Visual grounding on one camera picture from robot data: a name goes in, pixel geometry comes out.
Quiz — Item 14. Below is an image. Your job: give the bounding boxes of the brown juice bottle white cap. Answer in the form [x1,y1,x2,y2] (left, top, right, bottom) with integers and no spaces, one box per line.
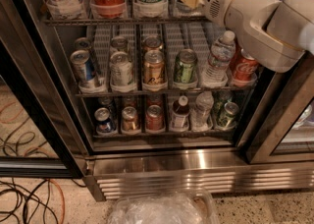
[171,95,189,132]

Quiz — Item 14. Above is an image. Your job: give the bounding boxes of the clear plastic bin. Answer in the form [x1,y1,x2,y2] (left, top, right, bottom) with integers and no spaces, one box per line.
[106,189,221,224]

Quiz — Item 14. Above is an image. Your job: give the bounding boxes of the gold can bottom shelf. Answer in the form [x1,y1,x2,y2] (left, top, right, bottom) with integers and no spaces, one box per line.
[122,106,139,132]

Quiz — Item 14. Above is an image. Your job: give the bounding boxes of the white can shelf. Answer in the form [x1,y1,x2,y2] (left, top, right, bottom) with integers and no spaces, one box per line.
[110,35,129,53]
[110,52,133,86]

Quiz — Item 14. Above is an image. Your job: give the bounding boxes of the green can middle shelf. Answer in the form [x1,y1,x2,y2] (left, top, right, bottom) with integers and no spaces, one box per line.
[174,49,197,84]

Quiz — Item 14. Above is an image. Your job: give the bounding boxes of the clear water bottle shelf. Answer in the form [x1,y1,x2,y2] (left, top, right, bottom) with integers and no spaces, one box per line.
[190,91,214,132]
[204,30,236,83]

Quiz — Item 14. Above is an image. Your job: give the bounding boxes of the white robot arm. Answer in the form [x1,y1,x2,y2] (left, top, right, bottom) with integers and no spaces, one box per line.
[181,0,314,73]

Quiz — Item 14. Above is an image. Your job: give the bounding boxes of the left glass fridge door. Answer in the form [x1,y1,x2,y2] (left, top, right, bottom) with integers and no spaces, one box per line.
[0,0,87,178]

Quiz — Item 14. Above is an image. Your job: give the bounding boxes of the green can bottom shelf rear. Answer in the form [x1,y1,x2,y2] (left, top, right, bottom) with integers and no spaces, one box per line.
[213,90,233,114]

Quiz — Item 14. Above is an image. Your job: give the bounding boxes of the glass fridge door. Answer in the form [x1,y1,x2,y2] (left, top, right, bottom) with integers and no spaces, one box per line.
[0,0,87,178]
[246,54,314,164]

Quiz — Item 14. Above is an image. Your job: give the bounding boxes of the white can middle shelf front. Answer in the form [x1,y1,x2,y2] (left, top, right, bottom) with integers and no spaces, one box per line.
[110,52,133,86]

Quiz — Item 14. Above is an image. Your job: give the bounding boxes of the orange cable on floor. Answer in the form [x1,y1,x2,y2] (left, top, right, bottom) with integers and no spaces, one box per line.
[48,178,66,224]

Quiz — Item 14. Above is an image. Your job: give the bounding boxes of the gold can middle shelf front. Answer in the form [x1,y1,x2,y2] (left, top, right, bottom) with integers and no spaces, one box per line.
[143,50,165,85]

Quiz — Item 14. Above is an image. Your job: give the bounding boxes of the red Coca-Cola can middle front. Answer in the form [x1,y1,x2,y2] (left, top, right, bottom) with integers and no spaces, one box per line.
[232,49,259,82]

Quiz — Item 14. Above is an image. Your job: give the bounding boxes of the white can middle shelf rear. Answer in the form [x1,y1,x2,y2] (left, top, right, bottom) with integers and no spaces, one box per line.
[110,35,129,53]

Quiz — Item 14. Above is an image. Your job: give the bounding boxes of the black cables on floor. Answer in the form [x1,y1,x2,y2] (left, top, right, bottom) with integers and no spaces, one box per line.
[0,178,60,224]

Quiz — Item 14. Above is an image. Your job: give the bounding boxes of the right glass fridge door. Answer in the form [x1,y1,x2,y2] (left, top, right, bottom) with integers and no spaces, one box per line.
[246,54,314,164]

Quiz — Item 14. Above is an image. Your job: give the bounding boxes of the red can bottom shelf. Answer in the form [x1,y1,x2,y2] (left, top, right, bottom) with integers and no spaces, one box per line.
[145,105,164,131]

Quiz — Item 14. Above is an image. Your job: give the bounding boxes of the blue Pepsi can bottom shelf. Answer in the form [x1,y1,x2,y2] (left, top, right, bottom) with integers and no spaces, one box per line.
[94,107,116,134]

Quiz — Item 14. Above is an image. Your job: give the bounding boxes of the clear water bottle bottom shelf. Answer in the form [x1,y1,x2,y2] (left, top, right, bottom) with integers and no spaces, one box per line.
[190,91,214,132]

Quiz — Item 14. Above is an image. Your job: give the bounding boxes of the stainless steel fridge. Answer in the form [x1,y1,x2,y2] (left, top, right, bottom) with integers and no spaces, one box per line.
[42,16,314,201]

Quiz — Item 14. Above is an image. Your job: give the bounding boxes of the blue can behind middle shelf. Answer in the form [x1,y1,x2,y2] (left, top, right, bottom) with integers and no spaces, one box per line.
[74,37,94,54]

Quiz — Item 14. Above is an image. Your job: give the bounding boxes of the gold can shelf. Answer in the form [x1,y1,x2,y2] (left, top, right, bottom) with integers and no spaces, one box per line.
[122,106,139,132]
[143,50,165,85]
[143,35,163,52]

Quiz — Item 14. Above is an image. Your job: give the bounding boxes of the green can shelf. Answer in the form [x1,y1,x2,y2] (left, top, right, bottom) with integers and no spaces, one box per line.
[217,102,238,128]
[174,49,197,84]
[213,90,233,114]

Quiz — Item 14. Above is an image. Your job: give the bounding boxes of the gold can middle shelf rear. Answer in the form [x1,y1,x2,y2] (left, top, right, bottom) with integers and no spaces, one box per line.
[143,35,163,52]

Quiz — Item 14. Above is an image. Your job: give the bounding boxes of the blue silver can middle shelf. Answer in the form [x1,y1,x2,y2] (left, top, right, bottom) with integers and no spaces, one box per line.
[70,50,100,88]

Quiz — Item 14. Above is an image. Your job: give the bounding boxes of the green can bottom shelf front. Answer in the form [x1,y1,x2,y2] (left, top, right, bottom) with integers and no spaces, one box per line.
[217,102,238,128]

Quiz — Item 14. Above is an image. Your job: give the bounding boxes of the clear water bottle middle shelf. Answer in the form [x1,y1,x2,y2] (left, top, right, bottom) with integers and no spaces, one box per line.
[204,30,236,83]

